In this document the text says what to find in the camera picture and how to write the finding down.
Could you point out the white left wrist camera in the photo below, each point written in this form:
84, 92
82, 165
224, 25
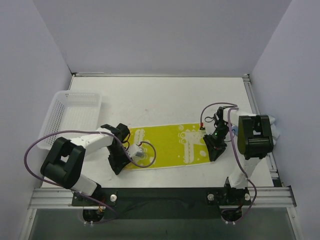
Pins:
135, 151

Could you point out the aluminium front rail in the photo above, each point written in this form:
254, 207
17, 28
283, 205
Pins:
261, 197

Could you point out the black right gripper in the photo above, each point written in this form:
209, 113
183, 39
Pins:
215, 144

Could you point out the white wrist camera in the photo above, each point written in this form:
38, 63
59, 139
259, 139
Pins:
135, 151
202, 126

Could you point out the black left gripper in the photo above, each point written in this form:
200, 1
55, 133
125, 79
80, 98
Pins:
117, 161

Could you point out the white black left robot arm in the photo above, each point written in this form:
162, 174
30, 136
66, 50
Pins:
64, 162

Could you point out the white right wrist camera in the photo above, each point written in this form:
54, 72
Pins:
202, 126

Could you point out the light blue towel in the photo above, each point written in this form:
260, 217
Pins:
275, 133

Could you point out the yellow green patterned towel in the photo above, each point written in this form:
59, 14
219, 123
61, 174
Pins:
177, 145

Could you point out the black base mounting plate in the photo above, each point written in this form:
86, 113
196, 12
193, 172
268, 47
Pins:
163, 204

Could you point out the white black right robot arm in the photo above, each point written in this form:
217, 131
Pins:
245, 165

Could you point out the aluminium rail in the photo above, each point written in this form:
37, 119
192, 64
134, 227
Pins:
261, 197
262, 145

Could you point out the aluminium right side rail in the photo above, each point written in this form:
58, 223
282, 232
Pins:
262, 145

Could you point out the white perforated plastic basket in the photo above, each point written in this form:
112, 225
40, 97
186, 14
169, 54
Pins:
72, 110

